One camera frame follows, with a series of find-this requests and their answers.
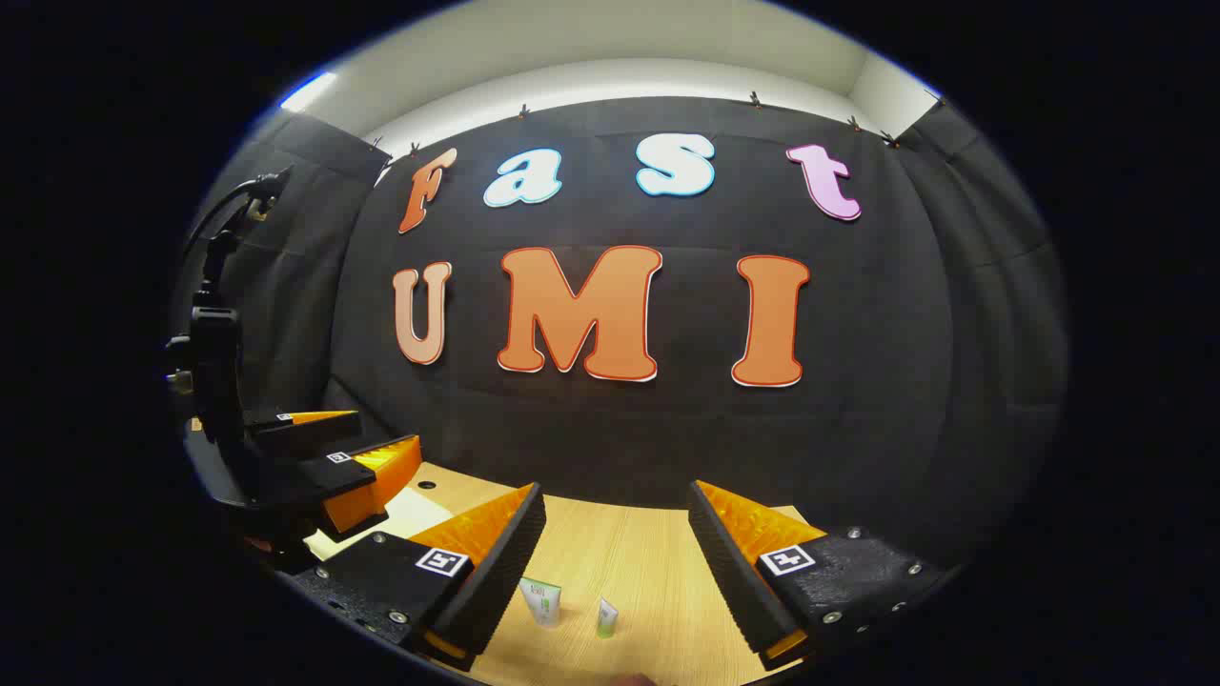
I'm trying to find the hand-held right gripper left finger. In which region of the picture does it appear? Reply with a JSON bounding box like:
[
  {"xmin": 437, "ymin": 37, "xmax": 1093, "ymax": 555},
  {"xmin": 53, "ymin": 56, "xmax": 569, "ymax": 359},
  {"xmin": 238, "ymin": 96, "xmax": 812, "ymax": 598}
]
[{"xmin": 286, "ymin": 481, "xmax": 549, "ymax": 673}]

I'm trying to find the pale yellow suitcase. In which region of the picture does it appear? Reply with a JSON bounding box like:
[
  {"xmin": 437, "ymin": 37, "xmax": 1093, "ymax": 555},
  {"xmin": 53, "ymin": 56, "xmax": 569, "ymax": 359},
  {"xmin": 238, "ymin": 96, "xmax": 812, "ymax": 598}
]
[{"xmin": 303, "ymin": 486, "xmax": 457, "ymax": 561}]

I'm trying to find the long white green tube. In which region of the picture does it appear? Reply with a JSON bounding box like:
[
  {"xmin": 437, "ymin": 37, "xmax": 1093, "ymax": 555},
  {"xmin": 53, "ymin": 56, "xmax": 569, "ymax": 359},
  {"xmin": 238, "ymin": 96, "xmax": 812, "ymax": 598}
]
[{"xmin": 519, "ymin": 576, "xmax": 563, "ymax": 629}]

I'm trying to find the black backdrop cloth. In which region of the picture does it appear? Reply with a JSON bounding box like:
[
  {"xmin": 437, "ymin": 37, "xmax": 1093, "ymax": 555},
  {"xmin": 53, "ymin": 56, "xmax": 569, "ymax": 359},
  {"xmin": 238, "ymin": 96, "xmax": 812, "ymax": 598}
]
[{"xmin": 172, "ymin": 95, "xmax": 1068, "ymax": 563}]

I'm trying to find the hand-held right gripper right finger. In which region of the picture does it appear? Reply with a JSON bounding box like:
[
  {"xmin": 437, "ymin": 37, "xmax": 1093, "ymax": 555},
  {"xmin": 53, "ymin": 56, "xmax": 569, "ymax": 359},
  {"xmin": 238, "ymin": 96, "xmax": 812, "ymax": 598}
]
[{"xmin": 686, "ymin": 479, "xmax": 945, "ymax": 673}]

